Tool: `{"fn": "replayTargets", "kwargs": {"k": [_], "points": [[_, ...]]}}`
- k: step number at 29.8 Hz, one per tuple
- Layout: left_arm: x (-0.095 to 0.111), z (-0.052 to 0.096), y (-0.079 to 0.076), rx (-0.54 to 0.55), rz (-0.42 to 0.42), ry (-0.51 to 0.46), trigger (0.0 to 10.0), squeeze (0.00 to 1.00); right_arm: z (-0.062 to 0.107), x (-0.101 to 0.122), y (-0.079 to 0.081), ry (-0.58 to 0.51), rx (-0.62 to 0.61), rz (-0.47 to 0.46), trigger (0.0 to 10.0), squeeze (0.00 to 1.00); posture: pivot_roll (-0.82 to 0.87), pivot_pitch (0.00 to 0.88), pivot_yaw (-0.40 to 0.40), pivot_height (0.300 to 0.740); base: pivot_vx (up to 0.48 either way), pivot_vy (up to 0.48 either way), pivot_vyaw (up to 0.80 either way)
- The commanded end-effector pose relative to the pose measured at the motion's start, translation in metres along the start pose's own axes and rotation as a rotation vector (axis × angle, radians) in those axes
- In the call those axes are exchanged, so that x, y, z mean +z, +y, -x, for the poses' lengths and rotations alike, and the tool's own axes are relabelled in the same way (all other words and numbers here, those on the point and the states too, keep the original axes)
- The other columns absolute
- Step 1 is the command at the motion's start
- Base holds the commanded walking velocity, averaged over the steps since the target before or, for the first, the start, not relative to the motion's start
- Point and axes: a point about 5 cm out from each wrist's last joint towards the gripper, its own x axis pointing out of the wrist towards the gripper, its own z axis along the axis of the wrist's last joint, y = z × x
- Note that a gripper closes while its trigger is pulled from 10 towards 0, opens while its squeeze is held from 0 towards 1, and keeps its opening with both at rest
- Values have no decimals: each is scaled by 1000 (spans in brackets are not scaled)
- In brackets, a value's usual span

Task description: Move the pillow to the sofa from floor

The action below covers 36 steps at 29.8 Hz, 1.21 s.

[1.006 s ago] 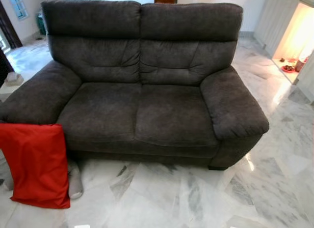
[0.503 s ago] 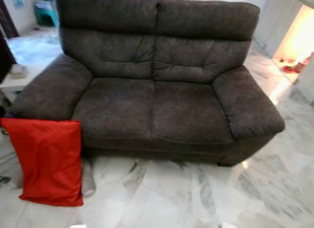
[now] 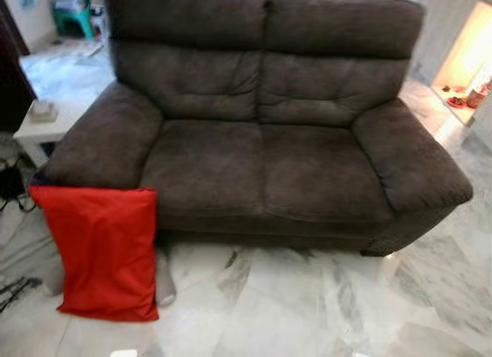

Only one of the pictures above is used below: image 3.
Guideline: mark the red pillow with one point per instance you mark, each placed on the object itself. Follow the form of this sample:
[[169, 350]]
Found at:
[[100, 249]]

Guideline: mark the red and white jar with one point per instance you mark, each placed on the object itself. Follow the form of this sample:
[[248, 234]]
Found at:
[[477, 95]]

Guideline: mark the beige tissue box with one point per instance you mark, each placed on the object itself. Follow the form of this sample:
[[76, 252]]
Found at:
[[43, 111]]

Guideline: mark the green plastic stool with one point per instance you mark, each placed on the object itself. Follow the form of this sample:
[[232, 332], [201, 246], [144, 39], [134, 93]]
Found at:
[[73, 15]]

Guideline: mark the printed floor mat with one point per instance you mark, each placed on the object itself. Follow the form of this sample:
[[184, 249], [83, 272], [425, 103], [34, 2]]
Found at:
[[77, 50]]

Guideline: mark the white left robot foot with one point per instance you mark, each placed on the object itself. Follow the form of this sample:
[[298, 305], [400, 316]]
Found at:
[[124, 353]]

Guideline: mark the dark wooden door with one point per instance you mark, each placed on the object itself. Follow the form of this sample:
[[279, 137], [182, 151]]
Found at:
[[11, 72]]

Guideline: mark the white side table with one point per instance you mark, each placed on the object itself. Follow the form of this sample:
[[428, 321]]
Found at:
[[46, 138]]

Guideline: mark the red plate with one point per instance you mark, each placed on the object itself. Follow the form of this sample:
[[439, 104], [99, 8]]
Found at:
[[457, 102]]

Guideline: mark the dark grey two-seat sofa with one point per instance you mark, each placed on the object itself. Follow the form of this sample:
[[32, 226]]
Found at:
[[261, 165]]

